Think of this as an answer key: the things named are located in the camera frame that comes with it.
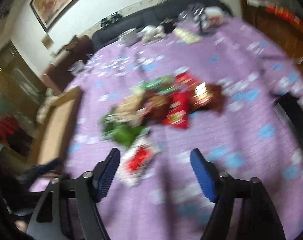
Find white red snack packet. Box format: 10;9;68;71
116;135;161;187

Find green snack packet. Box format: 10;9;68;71
101;114;149;148

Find beige biscuit packet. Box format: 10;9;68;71
109;95;146;127

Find bright red snack packet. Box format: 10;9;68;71
162;92;189;129

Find dark red snack packet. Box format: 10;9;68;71
189;82;225;113

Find purple floral tablecloth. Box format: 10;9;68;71
28;17;303;240

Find shallow cardboard box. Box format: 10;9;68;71
27;86;83;165

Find small green candy packet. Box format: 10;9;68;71
130;75;180;95

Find brown armchair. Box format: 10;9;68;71
40;35;94;95

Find clear plastic cup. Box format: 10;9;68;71
68;60;85;77

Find wooden glass cabinet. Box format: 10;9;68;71
0;42;46;157

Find white ceramic mug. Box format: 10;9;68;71
118;28;139;47

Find black leather sofa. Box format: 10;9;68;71
91;0;233;52

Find white cloth gloves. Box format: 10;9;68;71
140;25;167;44

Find white bowl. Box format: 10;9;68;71
203;7;225;29

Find wooden side cabinet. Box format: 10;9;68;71
240;0;303;74

